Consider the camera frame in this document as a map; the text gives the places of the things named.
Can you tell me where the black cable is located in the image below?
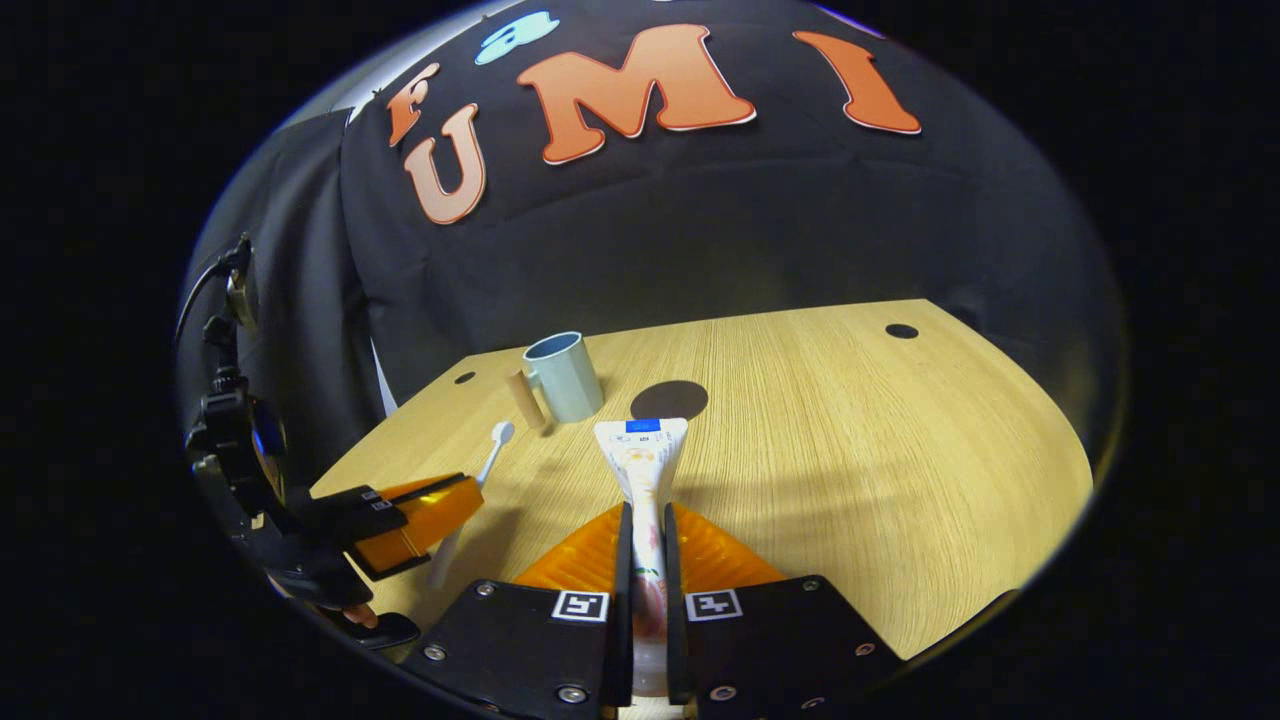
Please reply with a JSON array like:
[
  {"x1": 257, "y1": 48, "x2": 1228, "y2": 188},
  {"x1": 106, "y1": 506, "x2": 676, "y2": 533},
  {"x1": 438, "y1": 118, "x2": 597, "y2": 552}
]
[{"x1": 176, "y1": 240, "x2": 251, "y2": 341}]

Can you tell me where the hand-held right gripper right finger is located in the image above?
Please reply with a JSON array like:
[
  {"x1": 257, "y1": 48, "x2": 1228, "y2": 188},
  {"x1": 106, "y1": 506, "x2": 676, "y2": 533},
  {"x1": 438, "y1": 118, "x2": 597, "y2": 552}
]
[{"x1": 663, "y1": 502, "x2": 909, "y2": 720}]

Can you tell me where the white toothpaste tube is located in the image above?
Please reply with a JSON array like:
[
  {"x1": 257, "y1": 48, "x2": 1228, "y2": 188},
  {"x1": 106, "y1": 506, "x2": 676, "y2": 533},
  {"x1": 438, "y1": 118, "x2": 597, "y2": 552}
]
[{"x1": 593, "y1": 417, "x2": 689, "y2": 697}]

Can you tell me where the white toothbrush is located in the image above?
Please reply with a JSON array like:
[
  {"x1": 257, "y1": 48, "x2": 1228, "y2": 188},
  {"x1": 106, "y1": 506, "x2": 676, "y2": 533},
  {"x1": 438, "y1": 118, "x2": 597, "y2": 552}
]
[{"x1": 428, "y1": 421, "x2": 516, "y2": 591}]

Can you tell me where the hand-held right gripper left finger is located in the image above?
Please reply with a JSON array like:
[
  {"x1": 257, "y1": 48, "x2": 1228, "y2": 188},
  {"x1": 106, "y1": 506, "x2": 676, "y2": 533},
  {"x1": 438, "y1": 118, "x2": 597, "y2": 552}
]
[{"x1": 398, "y1": 502, "x2": 635, "y2": 720}]

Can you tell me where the pale blue cup wooden handle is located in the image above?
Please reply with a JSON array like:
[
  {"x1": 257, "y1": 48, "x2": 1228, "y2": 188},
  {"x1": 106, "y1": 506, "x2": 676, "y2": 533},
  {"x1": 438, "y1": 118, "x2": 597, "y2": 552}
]
[{"x1": 505, "y1": 331, "x2": 604, "y2": 433}]

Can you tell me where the black backdrop cloth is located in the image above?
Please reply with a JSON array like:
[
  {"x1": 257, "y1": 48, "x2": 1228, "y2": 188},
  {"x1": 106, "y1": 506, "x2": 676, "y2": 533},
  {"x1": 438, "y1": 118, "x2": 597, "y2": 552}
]
[{"x1": 180, "y1": 0, "x2": 1126, "y2": 481}]

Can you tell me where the dark brown round coaster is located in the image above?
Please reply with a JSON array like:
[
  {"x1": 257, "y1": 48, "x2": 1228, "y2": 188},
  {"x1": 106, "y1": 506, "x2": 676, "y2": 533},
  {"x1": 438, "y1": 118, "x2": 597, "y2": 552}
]
[{"x1": 630, "y1": 380, "x2": 709, "y2": 421}]

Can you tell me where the wooden desktop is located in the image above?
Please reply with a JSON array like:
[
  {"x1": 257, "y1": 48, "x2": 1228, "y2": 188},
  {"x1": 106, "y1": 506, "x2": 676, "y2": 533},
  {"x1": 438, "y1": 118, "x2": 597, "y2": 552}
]
[{"x1": 310, "y1": 298, "x2": 1096, "y2": 720}]

